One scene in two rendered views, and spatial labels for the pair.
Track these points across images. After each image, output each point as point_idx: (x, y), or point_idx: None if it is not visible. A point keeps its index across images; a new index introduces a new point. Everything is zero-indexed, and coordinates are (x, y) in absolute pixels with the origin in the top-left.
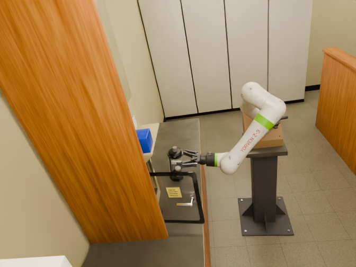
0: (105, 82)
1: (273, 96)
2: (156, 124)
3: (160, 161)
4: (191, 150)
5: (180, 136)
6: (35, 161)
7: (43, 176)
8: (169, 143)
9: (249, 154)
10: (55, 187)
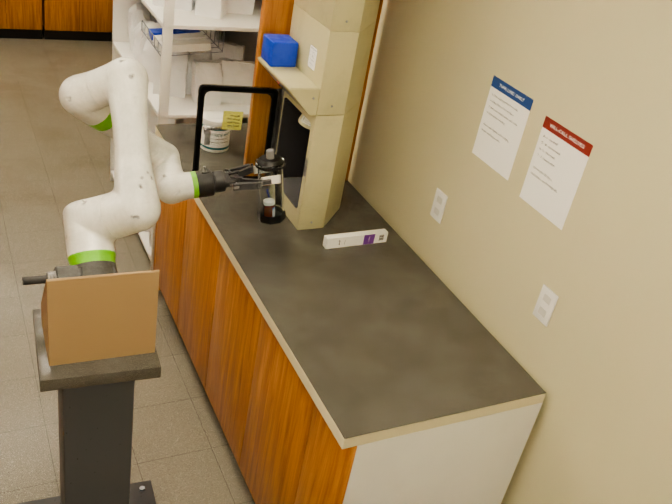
0: None
1: (82, 73)
2: (293, 87)
3: (345, 280)
4: (246, 183)
5: (350, 351)
6: (379, 28)
7: (374, 49)
8: (364, 326)
9: None
10: (372, 78)
